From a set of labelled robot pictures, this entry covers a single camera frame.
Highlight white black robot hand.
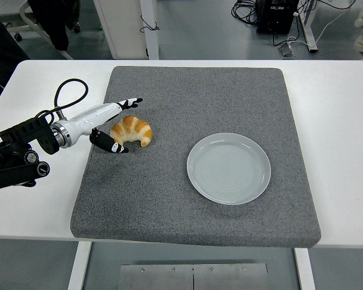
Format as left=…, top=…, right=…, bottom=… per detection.
left=62, top=97, right=144, bottom=155

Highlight golden croissant bread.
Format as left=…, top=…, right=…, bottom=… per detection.
left=110, top=115, right=154, bottom=148

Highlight light grey round plate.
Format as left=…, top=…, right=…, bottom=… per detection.
left=186, top=132, right=272, bottom=206

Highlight grey speckled mat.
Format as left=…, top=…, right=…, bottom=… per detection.
left=70, top=65, right=322, bottom=249

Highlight person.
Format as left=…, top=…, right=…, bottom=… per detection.
left=28, top=0, right=81, bottom=52

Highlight white office chair base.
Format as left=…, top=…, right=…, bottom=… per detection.
left=5, top=0, right=81, bottom=60

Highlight white table leg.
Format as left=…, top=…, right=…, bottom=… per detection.
left=67, top=241, right=93, bottom=290
left=293, top=247, right=317, bottom=290

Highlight clear plastic holder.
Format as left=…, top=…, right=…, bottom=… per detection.
left=278, top=42, right=296, bottom=58

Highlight black computer box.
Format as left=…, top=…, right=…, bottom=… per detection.
left=255, top=0, right=300, bottom=34

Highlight white desk leg with foot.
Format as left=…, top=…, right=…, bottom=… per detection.
left=299, top=0, right=318, bottom=53

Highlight thin black floor cable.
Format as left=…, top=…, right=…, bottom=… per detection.
left=140, top=14, right=160, bottom=33

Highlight tangled black cables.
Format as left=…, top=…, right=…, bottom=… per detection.
left=231, top=0, right=260, bottom=27

